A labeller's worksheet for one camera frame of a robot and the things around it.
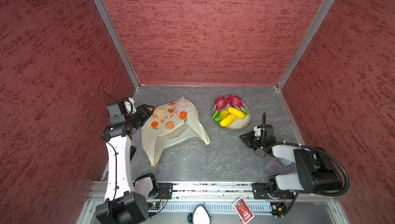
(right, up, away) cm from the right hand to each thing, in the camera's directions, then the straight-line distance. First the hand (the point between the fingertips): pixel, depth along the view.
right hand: (239, 139), depth 91 cm
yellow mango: (-6, +11, +4) cm, 13 cm away
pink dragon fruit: (-11, +21, +9) cm, 26 cm away
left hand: (-48, +17, -17) cm, 54 cm away
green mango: (-11, +14, +6) cm, 19 cm away
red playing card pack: (-4, -26, -23) cm, 35 cm away
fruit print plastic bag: (-42, +10, -4) cm, 44 cm away
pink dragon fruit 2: (0, +23, +10) cm, 25 cm away
